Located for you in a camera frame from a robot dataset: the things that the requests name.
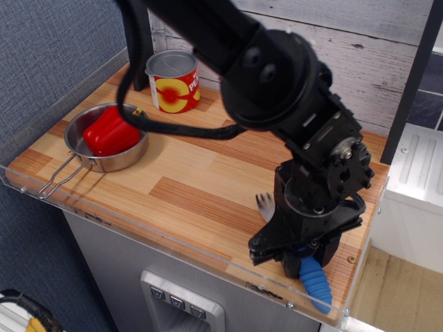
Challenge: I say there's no grey cabinet with dispenser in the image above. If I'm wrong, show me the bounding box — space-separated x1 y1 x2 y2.
65 212 320 331

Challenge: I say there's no red yellow tin can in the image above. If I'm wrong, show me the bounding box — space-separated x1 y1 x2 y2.
145 50 201 113

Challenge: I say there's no white appliance at right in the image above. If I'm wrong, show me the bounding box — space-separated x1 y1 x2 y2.
370 124 442 273

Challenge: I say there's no dark left frame post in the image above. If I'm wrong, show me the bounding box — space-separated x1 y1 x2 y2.
122 0 154 91

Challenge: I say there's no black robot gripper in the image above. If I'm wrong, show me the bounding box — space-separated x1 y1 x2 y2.
248 160 366 279

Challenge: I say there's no black braided cable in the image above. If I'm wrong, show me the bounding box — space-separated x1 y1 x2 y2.
116 0 248 141

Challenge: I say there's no dark right frame post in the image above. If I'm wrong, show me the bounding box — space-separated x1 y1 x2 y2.
380 0 442 165

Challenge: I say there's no blue handled metal fork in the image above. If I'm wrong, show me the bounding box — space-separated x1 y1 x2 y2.
255 193 332 314

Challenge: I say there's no dark frame post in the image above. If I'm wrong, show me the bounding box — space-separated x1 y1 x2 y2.
380 0 442 165
122 0 154 91

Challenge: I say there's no red bell pepper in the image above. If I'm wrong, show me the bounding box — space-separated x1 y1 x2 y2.
82 106 141 157

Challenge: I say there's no black yellow cable bundle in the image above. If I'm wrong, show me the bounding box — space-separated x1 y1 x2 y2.
0 288 63 332

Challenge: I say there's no small steel pan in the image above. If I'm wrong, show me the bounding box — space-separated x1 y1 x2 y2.
37 103 149 199

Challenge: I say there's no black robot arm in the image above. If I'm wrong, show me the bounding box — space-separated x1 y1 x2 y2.
123 1 374 278

